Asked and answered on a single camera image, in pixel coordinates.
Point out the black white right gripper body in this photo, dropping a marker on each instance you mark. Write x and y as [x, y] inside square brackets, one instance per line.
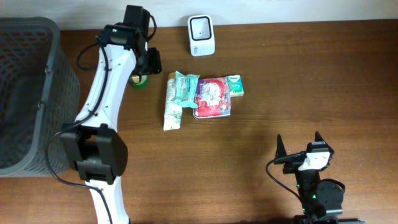
[291, 167]

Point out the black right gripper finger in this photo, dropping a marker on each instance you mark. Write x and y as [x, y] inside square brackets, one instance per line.
[318, 137]
[280, 150]

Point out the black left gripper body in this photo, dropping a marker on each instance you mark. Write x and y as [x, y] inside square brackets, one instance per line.
[148, 61]

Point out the green lid jar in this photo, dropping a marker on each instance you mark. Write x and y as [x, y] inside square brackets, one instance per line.
[138, 81]

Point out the green kleenex tissue pack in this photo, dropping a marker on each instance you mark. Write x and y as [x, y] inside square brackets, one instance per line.
[235, 85]

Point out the teal wipes packet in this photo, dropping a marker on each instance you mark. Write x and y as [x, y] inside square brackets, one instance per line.
[186, 86]

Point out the red purple tissue pack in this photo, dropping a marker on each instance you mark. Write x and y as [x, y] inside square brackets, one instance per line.
[213, 98]

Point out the white cream tube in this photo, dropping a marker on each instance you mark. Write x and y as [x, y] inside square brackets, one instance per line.
[173, 112]

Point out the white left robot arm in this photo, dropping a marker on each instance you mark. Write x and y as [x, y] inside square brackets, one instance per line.
[92, 145]

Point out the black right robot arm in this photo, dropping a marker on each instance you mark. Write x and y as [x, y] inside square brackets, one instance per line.
[321, 199]

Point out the white barcode scanner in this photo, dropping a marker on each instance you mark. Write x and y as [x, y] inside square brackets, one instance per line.
[201, 35]

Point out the grey plastic mesh basket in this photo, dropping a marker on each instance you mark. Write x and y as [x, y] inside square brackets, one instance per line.
[39, 92]

